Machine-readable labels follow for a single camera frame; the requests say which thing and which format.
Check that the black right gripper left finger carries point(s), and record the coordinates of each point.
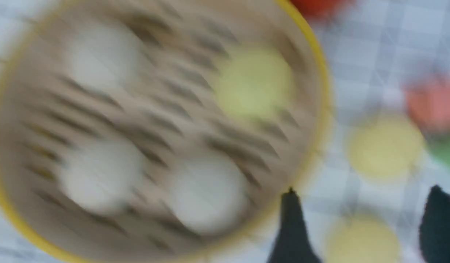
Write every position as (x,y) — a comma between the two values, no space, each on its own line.
(292,244)

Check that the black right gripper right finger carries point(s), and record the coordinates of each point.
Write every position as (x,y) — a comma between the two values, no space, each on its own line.
(434,229)

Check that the yellow bun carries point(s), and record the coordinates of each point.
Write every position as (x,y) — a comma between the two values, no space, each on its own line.
(254,83)
(362,238)
(385,150)

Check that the white bun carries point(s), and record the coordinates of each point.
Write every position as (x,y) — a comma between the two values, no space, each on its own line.
(103,56)
(208,193)
(99,176)

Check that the yellow bun bottom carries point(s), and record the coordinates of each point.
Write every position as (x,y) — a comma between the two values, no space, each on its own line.
(254,83)

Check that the bamboo steamer tray yellow rim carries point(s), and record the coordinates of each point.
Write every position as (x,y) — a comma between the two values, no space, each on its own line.
(168,111)

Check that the green foam cube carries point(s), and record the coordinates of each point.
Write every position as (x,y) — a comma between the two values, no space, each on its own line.
(439,149)

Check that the orange foam cube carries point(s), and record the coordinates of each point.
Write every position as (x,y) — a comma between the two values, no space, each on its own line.
(428,104)

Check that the white grid tablecloth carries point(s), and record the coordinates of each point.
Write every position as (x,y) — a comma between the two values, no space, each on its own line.
(374,48)

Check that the red tomato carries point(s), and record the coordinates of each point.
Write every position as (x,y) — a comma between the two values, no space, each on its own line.
(321,8)

